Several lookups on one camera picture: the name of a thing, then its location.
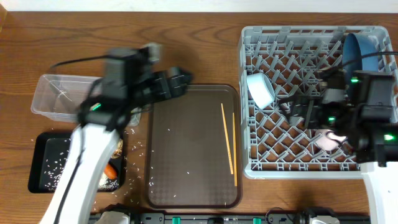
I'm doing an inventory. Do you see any small blue rice dish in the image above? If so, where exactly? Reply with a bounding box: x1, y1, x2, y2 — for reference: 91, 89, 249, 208
246, 73, 275, 110

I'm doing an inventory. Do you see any pink cup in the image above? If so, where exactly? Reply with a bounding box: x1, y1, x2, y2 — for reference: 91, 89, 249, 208
315, 129, 347, 151

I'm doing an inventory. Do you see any large blue plate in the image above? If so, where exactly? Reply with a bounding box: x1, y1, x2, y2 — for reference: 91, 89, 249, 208
343, 33, 378, 98

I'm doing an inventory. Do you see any brown food scrap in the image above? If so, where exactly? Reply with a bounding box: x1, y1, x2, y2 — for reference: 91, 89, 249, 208
111, 139, 123, 159

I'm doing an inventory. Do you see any wooden chopstick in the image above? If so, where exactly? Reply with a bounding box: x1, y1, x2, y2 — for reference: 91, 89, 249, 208
221, 103, 234, 175
233, 112, 238, 187

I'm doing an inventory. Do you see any orange carrot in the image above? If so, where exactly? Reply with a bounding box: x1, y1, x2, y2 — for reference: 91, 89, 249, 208
104, 163, 118, 180

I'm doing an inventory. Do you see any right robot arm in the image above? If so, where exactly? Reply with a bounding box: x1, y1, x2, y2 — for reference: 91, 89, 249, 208
278, 69, 397, 223

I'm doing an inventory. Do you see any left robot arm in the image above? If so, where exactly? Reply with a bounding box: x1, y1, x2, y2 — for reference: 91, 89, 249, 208
41, 44, 193, 223

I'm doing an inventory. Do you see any grey plastic dishwasher rack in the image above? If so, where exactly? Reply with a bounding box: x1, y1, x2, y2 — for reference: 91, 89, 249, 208
238, 26, 397, 179

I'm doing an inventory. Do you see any brown serving tray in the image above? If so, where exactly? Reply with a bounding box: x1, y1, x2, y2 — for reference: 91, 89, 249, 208
145, 85, 242, 209

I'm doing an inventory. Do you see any clear plastic bin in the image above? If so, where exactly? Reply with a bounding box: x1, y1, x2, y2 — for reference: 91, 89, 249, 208
30, 74, 124, 126

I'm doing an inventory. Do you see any black tray bin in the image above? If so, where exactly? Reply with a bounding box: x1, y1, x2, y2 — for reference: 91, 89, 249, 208
28, 131, 126, 194

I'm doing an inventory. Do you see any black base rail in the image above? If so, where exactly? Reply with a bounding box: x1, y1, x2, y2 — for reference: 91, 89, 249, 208
88, 205, 371, 224

